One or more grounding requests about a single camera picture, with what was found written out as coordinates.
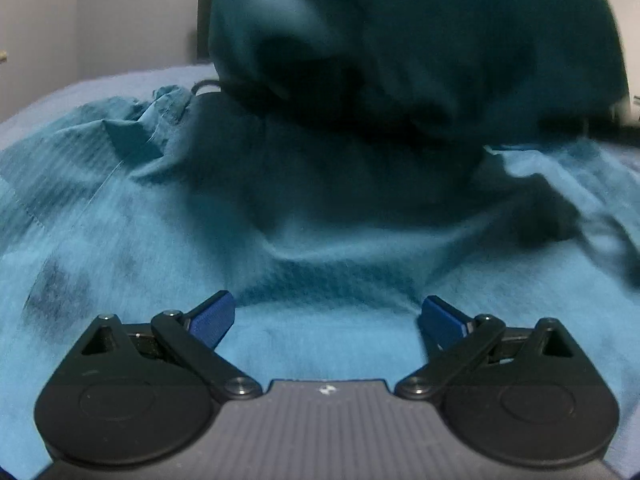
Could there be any teal hooded jacket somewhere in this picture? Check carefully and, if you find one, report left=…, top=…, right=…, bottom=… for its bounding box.
left=1, top=0, right=639, bottom=479

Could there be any black flat monitor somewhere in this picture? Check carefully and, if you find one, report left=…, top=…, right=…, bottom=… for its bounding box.
left=196, top=0, right=212, bottom=62

